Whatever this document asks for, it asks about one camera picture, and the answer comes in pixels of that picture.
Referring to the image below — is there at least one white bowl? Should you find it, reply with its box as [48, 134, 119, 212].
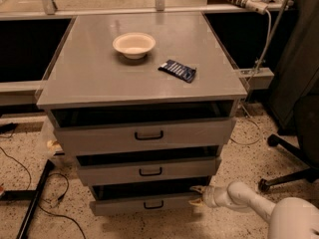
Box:
[113, 32, 157, 60]

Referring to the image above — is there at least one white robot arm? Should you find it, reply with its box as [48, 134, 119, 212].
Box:
[189, 181, 319, 239]

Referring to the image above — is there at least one grey drawer cabinet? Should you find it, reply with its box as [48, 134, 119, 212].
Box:
[37, 12, 246, 201]

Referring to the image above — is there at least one dark blue snack packet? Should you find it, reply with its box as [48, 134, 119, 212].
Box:
[158, 60, 196, 84]

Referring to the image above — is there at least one grey drawer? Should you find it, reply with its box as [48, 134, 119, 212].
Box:
[90, 190, 199, 216]
[54, 119, 235, 156]
[78, 157, 221, 185]

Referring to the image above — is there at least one grey middle drawer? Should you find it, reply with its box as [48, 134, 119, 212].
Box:
[78, 157, 221, 185]

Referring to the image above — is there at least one grey metal frame rail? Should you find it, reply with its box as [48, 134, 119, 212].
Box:
[0, 81, 43, 107]

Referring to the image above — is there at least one grey bottom drawer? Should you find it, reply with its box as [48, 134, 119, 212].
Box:
[90, 190, 199, 216]

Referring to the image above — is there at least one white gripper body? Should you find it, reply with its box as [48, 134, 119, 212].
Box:
[202, 186, 217, 208]

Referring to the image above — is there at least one white cable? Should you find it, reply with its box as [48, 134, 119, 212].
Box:
[229, 9, 273, 147]

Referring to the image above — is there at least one black floor stand bar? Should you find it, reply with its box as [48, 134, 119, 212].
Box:
[0, 160, 55, 239]

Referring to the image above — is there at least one black office chair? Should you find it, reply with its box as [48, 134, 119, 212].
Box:
[258, 95, 319, 192]

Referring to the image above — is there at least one grey top drawer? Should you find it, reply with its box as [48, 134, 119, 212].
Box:
[54, 119, 235, 156]

